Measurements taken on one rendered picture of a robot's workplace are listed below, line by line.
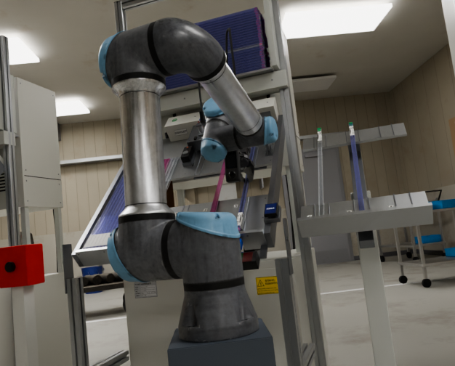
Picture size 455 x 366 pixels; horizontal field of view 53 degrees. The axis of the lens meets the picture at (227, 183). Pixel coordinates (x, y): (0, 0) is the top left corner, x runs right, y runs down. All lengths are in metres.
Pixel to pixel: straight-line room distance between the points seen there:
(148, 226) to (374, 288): 0.82
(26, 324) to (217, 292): 1.28
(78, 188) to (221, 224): 8.05
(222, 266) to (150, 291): 1.07
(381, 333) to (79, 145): 7.91
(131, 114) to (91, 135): 7.99
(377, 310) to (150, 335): 0.89
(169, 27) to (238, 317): 0.57
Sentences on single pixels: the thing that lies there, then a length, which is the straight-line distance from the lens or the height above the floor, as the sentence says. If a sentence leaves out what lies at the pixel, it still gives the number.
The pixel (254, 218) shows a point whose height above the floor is 0.77.
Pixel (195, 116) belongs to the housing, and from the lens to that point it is 2.00.
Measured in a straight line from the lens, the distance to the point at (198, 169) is 1.78.
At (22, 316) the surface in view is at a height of 0.50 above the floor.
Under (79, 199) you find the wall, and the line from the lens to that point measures 8.81.
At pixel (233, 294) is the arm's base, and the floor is 0.62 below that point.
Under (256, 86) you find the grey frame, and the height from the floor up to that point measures 1.33.
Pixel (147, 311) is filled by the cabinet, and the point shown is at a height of 0.46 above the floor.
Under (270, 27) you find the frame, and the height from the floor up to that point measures 1.55.
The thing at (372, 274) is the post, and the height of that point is 0.56.
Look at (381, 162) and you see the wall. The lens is 9.15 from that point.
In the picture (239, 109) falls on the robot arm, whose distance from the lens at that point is 1.13.
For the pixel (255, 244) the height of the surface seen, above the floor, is 0.69.
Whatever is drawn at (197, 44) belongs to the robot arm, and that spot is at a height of 1.12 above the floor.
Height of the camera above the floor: 0.73
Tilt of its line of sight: 6 degrees up
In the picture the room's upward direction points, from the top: 6 degrees counter-clockwise
